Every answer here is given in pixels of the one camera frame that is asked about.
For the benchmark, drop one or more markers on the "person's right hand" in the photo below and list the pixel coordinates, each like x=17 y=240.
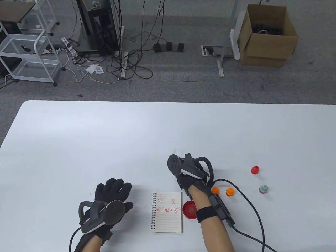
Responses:
x=187 y=182

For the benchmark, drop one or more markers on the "person's left hand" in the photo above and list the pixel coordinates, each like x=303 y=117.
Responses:
x=113 y=190

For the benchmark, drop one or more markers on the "red round ink pad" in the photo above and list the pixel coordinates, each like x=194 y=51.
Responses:
x=189 y=210

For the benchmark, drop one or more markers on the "orange reward stamp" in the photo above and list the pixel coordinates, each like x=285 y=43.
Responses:
x=229 y=191
x=215 y=190

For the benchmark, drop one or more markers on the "spiral lined notebook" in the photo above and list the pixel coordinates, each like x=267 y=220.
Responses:
x=168 y=212

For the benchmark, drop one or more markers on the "red reward stamp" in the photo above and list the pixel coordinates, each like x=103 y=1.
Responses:
x=254 y=170

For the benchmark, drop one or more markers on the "green reward stamp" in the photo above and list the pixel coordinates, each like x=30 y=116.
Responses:
x=263 y=189

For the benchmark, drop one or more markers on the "person's left forearm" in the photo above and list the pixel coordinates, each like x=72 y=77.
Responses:
x=90 y=244

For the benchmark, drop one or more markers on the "person's right forearm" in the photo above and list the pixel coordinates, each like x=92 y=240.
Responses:
x=212 y=223

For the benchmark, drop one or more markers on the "black grey handheld controller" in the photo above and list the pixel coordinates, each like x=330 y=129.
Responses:
x=114 y=212
x=174 y=164

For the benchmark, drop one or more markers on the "grey metal table leg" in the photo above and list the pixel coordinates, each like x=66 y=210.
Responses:
x=221 y=67

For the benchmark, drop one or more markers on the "white paper tag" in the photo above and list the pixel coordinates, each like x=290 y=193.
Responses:
x=94 y=69

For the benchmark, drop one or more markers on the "metal floor outlet box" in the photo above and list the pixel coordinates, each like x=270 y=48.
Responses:
x=210 y=50

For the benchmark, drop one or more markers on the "white plastic bar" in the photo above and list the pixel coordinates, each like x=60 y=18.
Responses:
x=234 y=43

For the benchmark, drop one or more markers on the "white power strip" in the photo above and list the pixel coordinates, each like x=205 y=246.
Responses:
x=69 y=47

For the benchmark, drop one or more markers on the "brown cardboard box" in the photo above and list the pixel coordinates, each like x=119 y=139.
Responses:
x=265 y=47

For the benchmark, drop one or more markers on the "black computer cabinet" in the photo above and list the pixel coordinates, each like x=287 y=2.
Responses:
x=97 y=26

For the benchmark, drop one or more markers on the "brown wooden side table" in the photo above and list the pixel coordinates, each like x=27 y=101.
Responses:
x=15 y=10

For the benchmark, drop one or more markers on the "aluminium floor rail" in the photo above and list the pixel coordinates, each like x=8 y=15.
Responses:
x=124 y=65

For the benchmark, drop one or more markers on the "black foot pedal switch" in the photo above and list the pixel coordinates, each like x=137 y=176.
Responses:
x=169 y=47

